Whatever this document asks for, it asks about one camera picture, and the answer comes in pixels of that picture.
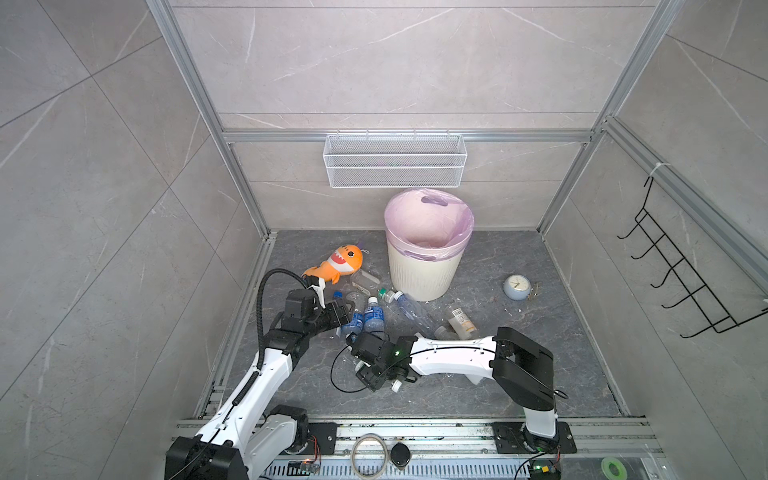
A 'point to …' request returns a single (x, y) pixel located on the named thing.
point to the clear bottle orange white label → (462, 325)
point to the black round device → (400, 454)
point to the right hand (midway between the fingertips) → (369, 367)
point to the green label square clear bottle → (371, 285)
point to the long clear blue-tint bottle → (416, 313)
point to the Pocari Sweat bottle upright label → (374, 316)
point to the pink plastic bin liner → (428, 224)
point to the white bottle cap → (395, 388)
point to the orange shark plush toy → (344, 260)
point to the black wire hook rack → (720, 320)
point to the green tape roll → (605, 465)
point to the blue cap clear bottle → (338, 296)
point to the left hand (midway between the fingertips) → (343, 300)
